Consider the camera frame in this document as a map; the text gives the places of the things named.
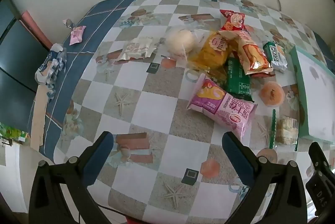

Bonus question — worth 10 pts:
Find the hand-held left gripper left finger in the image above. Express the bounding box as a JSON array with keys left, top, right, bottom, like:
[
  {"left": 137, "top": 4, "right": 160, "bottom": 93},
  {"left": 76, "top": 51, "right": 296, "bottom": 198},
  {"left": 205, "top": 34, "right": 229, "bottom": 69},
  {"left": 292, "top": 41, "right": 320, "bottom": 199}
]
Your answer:
[{"left": 29, "top": 131, "right": 114, "bottom": 224}]

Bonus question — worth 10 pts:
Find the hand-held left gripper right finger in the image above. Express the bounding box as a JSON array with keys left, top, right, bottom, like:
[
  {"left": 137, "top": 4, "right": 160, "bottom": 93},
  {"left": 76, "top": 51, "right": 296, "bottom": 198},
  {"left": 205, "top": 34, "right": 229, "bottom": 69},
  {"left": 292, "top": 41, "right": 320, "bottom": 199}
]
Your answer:
[{"left": 222, "top": 132, "right": 308, "bottom": 224}]

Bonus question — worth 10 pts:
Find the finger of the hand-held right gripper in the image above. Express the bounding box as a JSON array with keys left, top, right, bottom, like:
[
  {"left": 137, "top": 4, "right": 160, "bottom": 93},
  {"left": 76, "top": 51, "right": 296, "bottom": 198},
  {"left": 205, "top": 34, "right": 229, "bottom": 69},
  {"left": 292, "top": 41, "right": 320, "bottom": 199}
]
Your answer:
[{"left": 309, "top": 142, "right": 331, "bottom": 173}]

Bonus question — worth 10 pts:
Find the clear green-edged cookie packet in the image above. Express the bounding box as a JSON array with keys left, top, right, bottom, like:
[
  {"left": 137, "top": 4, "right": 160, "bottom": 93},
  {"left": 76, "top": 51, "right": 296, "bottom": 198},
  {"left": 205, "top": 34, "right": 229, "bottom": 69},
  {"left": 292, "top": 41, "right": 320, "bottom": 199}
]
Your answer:
[{"left": 269, "top": 109, "right": 300, "bottom": 152}]

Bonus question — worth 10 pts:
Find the pink cake roll packet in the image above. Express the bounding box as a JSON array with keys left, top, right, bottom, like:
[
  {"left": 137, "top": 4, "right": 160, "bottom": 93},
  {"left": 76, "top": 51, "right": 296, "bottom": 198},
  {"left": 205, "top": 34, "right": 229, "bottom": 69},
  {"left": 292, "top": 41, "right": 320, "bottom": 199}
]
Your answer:
[{"left": 186, "top": 73, "right": 258, "bottom": 141}]

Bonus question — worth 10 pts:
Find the teal tray with white inside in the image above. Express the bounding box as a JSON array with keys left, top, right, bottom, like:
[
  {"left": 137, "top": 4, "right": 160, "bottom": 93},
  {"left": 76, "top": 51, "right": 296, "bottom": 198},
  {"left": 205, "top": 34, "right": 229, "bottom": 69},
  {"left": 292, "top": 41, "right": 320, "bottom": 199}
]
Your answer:
[{"left": 289, "top": 45, "right": 335, "bottom": 146}]

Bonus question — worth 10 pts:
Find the orange jelly cup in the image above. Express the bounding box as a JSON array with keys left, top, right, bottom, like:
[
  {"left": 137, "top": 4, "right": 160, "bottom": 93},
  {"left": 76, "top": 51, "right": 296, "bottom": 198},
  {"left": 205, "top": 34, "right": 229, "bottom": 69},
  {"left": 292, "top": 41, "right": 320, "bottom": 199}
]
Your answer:
[{"left": 259, "top": 82, "right": 285, "bottom": 106}]

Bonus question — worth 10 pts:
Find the dark green snack packet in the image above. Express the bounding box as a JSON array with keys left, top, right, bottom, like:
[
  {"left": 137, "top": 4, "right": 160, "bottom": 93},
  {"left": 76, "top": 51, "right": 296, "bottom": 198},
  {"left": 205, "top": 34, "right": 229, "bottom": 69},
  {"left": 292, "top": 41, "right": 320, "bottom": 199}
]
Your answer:
[{"left": 225, "top": 58, "right": 254, "bottom": 102}]

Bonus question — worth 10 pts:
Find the long orange snack packet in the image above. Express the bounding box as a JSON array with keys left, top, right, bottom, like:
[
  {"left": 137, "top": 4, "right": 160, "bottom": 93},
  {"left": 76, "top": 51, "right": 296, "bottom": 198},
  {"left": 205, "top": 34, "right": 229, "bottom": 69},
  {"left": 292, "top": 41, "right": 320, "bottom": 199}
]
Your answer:
[{"left": 234, "top": 30, "right": 271, "bottom": 75}]

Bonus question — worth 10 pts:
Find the white green cracker packet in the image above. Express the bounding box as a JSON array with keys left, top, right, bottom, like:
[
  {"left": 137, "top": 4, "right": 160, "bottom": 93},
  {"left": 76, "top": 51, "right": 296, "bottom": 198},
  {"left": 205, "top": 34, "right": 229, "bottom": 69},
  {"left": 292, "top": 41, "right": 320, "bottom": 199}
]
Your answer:
[{"left": 263, "top": 41, "right": 288, "bottom": 73}]

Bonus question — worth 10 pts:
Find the yellow snack bag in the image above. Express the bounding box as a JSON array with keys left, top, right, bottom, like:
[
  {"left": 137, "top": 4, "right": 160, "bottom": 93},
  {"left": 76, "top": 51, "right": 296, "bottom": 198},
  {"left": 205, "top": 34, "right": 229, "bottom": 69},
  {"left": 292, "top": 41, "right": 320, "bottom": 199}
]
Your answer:
[{"left": 187, "top": 30, "right": 237, "bottom": 83}]

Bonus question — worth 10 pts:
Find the dark red silver snack packet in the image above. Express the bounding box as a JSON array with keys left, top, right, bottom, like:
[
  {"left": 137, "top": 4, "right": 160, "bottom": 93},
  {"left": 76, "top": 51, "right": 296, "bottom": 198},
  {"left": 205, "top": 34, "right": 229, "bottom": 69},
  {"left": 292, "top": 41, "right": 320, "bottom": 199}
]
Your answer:
[{"left": 116, "top": 37, "right": 157, "bottom": 61}]

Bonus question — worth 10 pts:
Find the round bun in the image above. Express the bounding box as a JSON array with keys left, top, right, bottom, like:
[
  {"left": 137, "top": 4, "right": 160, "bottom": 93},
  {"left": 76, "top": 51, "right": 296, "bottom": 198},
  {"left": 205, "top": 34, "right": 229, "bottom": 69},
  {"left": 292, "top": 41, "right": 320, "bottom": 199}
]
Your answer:
[{"left": 162, "top": 26, "right": 205, "bottom": 59}]

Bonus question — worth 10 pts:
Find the large red snack bag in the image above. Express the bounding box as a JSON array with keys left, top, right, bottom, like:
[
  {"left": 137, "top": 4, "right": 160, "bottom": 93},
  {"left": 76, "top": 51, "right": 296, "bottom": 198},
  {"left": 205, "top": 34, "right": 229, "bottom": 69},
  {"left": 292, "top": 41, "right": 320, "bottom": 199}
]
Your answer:
[{"left": 219, "top": 9, "right": 246, "bottom": 32}]

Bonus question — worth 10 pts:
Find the checkered printed tablecloth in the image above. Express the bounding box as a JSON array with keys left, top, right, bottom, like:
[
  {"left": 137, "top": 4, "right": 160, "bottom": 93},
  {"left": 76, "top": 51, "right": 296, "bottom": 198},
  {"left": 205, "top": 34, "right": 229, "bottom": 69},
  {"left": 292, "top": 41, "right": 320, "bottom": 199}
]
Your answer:
[{"left": 27, "top": 0, "right": 335, "bottom": 224}]

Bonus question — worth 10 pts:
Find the crumpled blue white packaging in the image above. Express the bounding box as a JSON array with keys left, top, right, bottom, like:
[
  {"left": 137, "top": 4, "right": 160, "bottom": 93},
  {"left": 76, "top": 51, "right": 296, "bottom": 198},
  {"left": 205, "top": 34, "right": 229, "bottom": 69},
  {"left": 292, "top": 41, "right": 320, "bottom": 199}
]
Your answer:
[{"left": 35, "top": 43, "right": 67, "bottom": 104}]

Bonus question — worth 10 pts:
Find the small pink candy packet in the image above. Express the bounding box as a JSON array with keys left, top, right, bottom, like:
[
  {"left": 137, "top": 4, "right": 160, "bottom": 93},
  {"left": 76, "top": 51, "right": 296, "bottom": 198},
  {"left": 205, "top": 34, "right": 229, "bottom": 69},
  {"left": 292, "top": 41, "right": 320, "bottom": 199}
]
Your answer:
[{"left": 69, "top": 26, "right": 87, "bottom": 45}]

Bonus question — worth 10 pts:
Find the dark cabinet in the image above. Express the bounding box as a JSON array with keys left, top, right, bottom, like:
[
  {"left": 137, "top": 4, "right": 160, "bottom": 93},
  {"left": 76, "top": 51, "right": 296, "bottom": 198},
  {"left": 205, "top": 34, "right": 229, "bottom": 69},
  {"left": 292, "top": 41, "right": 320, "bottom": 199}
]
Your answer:
[{"left": 0, "top": 0, "right": 53, "bottom": 130}]

